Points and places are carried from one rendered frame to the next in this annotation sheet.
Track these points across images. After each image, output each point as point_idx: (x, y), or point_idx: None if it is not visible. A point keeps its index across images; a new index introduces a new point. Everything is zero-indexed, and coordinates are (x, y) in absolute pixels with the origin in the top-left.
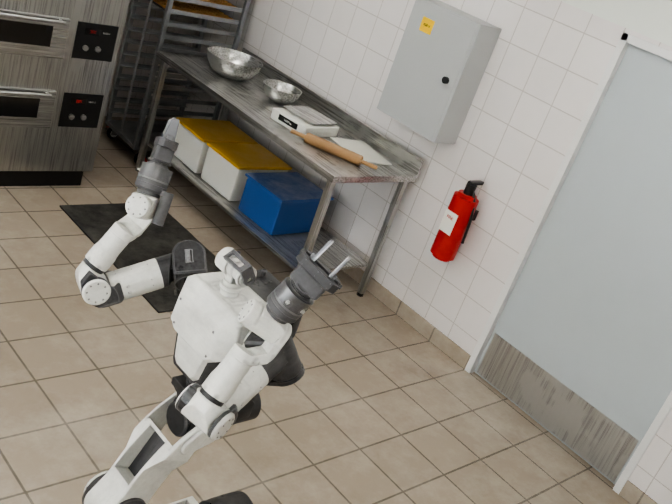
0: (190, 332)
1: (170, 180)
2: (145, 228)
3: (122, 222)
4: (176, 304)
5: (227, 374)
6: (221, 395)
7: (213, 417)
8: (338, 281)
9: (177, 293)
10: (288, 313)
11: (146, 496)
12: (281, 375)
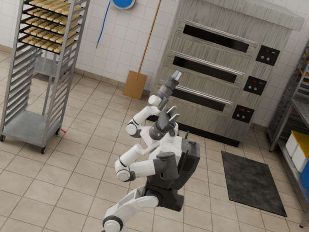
0: None
1: (169, 94)
2: (157, 112)
3: (151, 107)
4: None
5: (128, 153)
6: (123, 160)
7: (119, 169)
8: (174, 125)
9: None
10: (152, 133)
11: (123, 220)
12: (164, 174)
